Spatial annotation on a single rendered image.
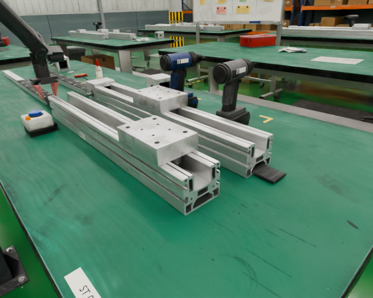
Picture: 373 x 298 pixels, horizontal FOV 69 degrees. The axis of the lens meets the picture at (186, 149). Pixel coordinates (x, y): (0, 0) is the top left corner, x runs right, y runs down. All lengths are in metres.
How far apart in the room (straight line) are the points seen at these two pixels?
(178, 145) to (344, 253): 0.35
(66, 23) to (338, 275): 12.76
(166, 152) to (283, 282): 0.30
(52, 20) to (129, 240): 12.40
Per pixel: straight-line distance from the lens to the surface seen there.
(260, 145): 0.69
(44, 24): 12.67
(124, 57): 3.76
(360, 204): 0.66
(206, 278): 0.45
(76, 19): 13.09
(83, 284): 0.48
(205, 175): 0.57
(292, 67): 2.04
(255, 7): 3.86
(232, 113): 0.88
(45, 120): 1.03
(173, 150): 0.55
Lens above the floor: 1.14
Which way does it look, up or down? 27 degrees down
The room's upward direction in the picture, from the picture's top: 2 degrees counter-clockwise
